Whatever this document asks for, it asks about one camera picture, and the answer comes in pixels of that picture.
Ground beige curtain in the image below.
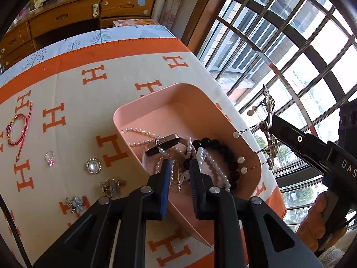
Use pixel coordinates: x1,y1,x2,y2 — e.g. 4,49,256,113
151,0,221,40

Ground light blue patterned sheet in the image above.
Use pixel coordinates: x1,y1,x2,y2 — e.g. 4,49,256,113
1,25,174,86

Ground pink strap smartwatch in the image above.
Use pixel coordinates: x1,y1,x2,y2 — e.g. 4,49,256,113
142,134,194,171

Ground pink plastic tray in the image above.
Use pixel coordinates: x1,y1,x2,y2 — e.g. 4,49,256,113
113,83,262,246

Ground white pearl bracelet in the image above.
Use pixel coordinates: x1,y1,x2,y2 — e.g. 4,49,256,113
196,146,232,193

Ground pink stone ring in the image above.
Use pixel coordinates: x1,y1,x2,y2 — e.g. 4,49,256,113
44,150,56,168

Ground long pearl necklace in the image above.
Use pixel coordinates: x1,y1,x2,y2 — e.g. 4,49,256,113
120,126,193,175

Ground red cord bracelet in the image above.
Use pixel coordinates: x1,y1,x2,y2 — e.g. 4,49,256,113
5,101,34,162

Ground gold crystal leaf necklace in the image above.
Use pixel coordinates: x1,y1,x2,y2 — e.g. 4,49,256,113
232,83,280,175

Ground black bead bracelet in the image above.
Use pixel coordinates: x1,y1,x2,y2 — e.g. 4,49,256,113
182,137,242,192

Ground right hand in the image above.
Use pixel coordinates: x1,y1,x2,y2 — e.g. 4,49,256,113
297,192,347,256

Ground wooden desk with drawers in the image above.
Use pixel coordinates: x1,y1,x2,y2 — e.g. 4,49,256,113
1,0,156,71

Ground window metal grille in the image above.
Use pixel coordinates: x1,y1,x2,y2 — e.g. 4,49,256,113
195,0,357,232

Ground magazine on bed edge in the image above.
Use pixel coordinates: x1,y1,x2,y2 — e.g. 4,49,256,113
112,18,160,27

